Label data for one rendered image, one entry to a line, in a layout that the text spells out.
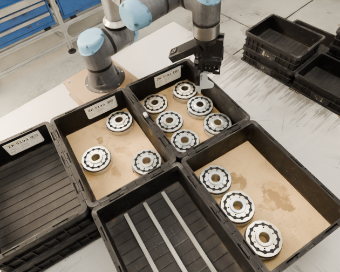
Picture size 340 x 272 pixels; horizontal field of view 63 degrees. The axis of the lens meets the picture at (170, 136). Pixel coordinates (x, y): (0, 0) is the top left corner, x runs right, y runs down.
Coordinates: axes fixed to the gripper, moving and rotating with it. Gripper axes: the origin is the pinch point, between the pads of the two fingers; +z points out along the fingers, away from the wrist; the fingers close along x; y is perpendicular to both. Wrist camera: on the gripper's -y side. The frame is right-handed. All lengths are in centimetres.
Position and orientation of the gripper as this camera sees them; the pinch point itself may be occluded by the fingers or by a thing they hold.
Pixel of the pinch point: (199, 84)
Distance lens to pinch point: 97.8
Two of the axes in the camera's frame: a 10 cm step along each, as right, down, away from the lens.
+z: 0.9, 5.7, 8.1
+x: 2.4, -8.1, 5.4
